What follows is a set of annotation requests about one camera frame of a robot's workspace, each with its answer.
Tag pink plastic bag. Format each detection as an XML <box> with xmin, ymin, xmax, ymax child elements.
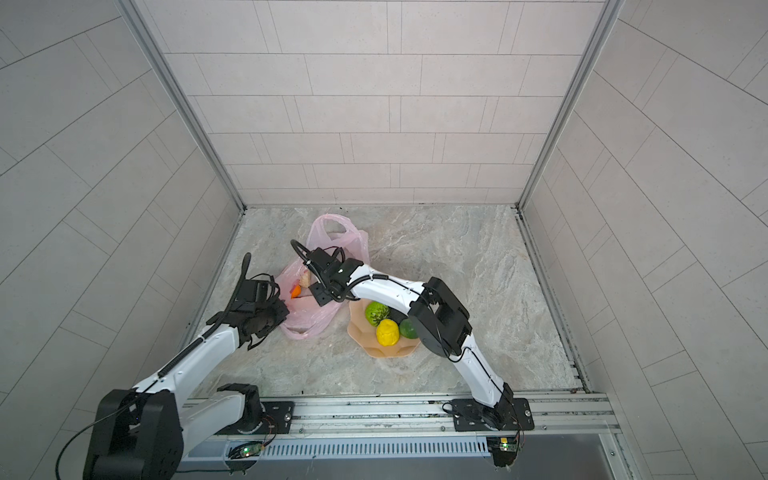
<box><xmin>277</xmin><ymin>214</ymin><xmax>370</xmax><ymax>340</ymax></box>

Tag bumpy light green fruit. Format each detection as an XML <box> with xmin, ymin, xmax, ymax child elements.
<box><xmin>364</xmin><ymin>301</ymin><xmax>390</xmax><ymax>327</ymax></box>

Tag pink scalloped plate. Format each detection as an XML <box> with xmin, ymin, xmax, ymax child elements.
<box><xmin>347</xmin><ymin>299</ymin><xmax>421</xmax><ymax>359</ymax></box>

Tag yellow fake lemon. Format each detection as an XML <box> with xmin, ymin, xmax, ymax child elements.
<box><xmin>376</xmin><ymin>319</ymin><xmax>400</xmax><ymax>347</ymax></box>

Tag smooth green fake fruit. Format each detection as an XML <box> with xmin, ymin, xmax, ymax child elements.
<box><xmin>399</xmin><ymin>318</ymin><xmax>419</xmax><ymax>339</ymax></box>

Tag beige fake potato fruit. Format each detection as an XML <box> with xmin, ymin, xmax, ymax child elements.
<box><xmin>299</xmin><ymin>270</ymin><xmax>312</xmax><ymax>289</ymax></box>

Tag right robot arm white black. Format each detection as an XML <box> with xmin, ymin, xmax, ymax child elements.
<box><xmin>291</xmin><ymin>240</ymin><xmax>520</xmax><ymax>430</ymax></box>

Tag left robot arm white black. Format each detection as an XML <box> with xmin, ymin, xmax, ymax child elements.
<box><xmin>83</xmin><ymin>254</ymin><xmax>287</xmax><ymax>479</ymax></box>

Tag left circuit board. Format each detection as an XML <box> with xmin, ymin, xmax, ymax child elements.
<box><xmin>227</xmin><ymin>441</ymin><xmax>264</xmax><ymax>460</ymax></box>

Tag circuit board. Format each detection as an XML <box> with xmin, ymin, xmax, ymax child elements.
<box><xmin>486</xmin><ymin>437</ymin><xmax>520</xmax><ymax>468</ymax></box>
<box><xmin>227</xmin><ymin>441</ymin><xmax>264</xmax><ymax>460</ymax></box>

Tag white vent grille strip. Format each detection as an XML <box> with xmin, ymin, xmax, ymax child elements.
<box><xmin>186</xmin><ymin>436</ymin><xmax>490</xmax><ymax>463</ymax></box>

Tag right circuit board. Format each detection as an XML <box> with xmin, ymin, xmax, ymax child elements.
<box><xmin>486</xmin><ymin>437</ymin><xmax>520</xmax><ymax>468</ymax></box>

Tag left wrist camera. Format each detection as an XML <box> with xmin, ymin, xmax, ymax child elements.
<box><xmin>235</xmin><ymin>275</ymin><xmax>280</xmax><ymax>304</ymax></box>

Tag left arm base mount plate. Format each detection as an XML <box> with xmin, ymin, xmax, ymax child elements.
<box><xmin>217</xmin><ymin>401</ymin><xmax>295</xmax><ymax>436</ymax></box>

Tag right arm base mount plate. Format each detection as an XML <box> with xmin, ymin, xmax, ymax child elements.
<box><xmin>443</xmin><ymin>397</ymin><xmax>535</xmax><ymax>432</ymax></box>

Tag aluminium rail frame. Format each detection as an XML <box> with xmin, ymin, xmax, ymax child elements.
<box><xmin>149</xmin><ymin>392</ymin><xmax>622</xmax><ymax>445</ymax></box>

